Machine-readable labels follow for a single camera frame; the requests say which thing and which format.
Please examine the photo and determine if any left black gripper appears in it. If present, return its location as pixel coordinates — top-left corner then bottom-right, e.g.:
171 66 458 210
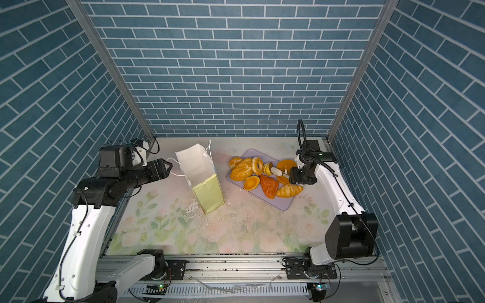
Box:
120 157 174 191

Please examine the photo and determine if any round orange pancake stack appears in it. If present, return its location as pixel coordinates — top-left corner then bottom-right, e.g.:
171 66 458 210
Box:
276 159 297 185

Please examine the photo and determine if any white green paper bag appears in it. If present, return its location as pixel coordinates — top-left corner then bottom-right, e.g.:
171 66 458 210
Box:
169 139 224 214

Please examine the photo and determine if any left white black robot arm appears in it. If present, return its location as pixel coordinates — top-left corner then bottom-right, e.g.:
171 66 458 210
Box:
39 159 173 302

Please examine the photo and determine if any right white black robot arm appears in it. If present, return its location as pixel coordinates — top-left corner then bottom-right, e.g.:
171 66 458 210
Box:
270 150 378 268

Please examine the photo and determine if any sesame oval bread loaf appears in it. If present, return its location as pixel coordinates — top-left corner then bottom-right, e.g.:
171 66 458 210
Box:
230 158 253 181

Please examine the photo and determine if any small yellow bun wedge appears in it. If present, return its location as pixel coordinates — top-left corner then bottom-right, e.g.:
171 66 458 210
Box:
263 162 273 176

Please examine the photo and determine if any reddish brown croissant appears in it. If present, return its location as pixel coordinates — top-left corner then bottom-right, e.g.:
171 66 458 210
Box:
259 174 279 199

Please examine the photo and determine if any lavender plastic tray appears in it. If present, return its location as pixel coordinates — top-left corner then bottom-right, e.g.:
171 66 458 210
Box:
226 148 295 211

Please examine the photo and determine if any striped golden croissant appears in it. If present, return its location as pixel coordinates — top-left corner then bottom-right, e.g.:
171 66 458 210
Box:
276 183 304 198

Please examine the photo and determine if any yellow orange round bun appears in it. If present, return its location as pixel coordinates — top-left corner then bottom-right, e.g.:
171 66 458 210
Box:
243 175 260 191

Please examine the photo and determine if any small golden roll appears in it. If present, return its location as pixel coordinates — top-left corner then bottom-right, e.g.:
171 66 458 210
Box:
229 157 243 170

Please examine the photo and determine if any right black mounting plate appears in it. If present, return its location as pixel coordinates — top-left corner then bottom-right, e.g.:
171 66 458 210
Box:
280 257 337 280

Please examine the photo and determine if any black mounting plate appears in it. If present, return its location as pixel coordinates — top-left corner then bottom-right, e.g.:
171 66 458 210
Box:
141 260 187 282
280 257 337 280

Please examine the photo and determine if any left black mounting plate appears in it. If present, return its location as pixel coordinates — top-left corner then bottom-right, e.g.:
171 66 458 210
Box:
141 260 187 282

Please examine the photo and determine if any glazed ring donut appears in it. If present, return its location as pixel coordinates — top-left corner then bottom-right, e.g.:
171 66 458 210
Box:
251 157 264 176

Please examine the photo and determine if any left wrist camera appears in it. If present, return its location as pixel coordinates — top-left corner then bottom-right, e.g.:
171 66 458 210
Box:
98 139 149 178

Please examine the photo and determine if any aluminium front rail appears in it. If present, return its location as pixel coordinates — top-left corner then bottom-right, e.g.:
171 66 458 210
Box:
94 254 387 285

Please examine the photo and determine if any white vented cable duct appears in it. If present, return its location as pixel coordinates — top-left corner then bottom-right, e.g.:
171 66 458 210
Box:
123 282 309 299

